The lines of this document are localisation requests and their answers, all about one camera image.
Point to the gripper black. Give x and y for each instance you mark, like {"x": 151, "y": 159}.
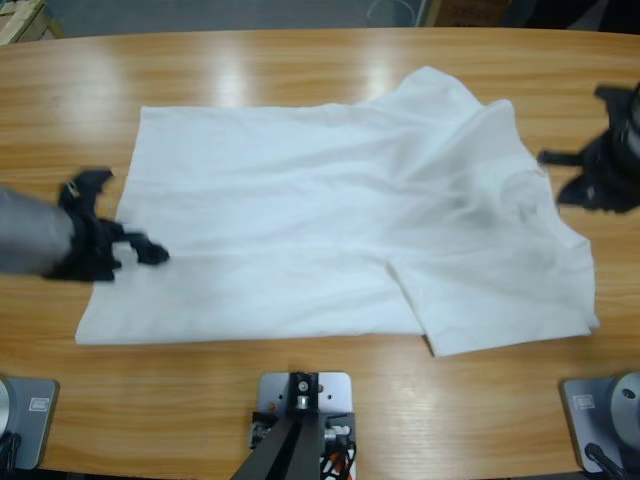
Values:
{"x": 90, "y": 250}
{"x": 605, "y": 170}

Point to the white T-shirt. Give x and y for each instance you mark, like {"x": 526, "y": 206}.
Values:
{"x": 300, "y": 225}

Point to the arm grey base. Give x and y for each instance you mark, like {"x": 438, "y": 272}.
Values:
{"x": 600, "y": 415}
{"x": 30, "y": 420}

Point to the brown cardboard box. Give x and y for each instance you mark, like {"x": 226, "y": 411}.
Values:
{"x": 470, "y": 10}

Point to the wooden crate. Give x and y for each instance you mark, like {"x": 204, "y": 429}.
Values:
{"x": 25, "y": 20}

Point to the wrist black camera bracket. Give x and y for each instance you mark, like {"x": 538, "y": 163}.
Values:
{"x": 615, "y": 97}
{"x": 85, "y": 182}

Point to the wooden upright post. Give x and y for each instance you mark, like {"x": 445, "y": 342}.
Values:
{"x": 432, "y": 12}

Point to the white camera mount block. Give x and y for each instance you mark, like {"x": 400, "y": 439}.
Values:
{"x": 335, "y": 395}

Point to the dark camera post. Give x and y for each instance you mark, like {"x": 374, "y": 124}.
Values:
{"x": 295, "y": 450}

